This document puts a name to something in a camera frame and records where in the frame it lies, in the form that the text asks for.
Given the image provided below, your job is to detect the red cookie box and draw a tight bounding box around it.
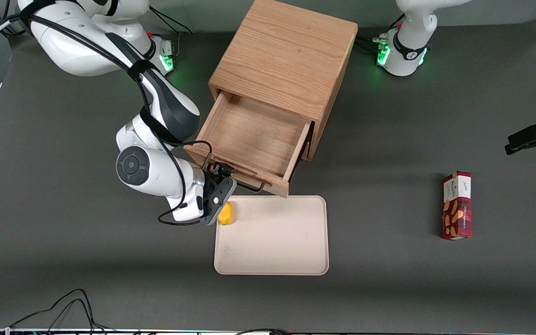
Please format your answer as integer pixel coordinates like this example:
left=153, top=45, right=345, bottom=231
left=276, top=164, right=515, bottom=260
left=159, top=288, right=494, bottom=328
left=441, top=171, right=473, bottom=241

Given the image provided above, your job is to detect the yellow lemon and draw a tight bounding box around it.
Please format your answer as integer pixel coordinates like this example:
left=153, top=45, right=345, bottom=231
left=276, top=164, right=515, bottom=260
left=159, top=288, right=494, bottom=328
left=218, top=201, right=235, bottom=226

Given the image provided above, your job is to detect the wooden drawer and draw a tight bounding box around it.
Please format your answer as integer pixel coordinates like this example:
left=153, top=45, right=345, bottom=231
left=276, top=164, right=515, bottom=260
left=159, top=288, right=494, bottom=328
left=183, top=90, right=315, bottom=199

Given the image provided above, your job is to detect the wooden drawer cabinet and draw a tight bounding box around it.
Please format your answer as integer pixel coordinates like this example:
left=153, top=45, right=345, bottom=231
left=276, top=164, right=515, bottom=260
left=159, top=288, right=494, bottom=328
left=208, top=0, right=359, bottom=161

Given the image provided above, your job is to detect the black metal drawer handle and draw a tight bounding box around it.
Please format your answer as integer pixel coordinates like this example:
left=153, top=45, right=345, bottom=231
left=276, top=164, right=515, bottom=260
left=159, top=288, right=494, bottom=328
left=201, top=151, right=266, bottom=193

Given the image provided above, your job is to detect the black floor cable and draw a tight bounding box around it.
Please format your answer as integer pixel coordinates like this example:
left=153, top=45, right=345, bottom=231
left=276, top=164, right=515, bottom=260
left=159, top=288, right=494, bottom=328
left=234, top=328, right=293, bottom=335
left=8, top=288, right=116, bottom=335

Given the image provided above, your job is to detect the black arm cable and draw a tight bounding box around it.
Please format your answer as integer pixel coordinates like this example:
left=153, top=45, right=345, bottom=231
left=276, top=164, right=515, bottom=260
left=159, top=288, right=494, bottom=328
left=0, top=0, right=214, bottom=227

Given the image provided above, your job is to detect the black base cable bundle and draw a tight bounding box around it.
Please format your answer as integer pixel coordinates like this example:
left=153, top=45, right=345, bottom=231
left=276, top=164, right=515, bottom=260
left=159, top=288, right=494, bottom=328
left=355, top=34, right=390, bottom=53

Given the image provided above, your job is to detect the beige plastic tray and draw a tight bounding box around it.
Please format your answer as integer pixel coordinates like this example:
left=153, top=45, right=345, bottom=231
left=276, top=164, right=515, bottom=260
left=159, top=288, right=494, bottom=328
left=214, top=195, right=329, bottom=276

